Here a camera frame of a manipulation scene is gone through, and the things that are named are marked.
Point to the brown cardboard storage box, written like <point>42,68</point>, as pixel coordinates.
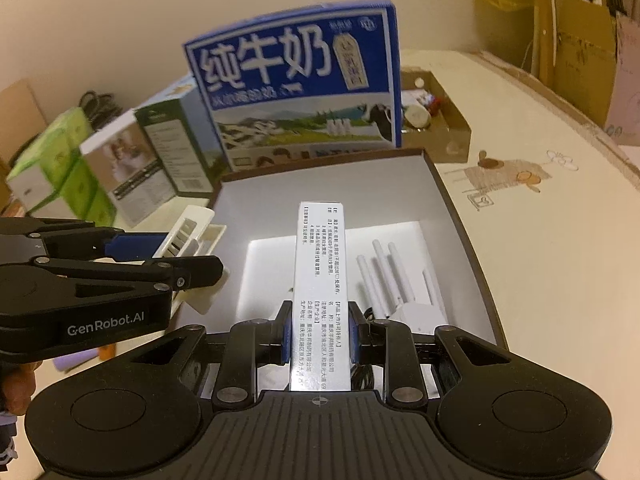
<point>395,197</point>

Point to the dark green product box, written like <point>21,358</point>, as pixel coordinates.
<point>176,122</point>

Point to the green white tissue box stack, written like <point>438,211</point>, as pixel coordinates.
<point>51,179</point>

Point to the white plastic clip holder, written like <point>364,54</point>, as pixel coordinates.
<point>195,236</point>

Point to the purple tube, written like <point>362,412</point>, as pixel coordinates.
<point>66,363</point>

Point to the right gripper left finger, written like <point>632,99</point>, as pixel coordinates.
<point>251,345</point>

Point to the yellow plastic bag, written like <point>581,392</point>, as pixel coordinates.
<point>505,26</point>

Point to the person's left hand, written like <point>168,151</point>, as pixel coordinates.
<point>18,384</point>

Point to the white photo product box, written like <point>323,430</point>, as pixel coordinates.
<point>125,164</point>

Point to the long white medicine box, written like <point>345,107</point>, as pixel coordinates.
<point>320,352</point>

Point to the white wifi router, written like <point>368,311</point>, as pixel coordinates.
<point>391,296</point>

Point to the small cardboard tray with items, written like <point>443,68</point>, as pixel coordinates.
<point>431,120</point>

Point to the blue milk carton box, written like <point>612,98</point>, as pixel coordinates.
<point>305,83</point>

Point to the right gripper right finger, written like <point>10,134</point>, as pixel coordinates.
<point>392,346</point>

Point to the large brown cardboard boxes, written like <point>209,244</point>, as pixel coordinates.
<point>588,54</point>

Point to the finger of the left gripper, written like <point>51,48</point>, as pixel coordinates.
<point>133,246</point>

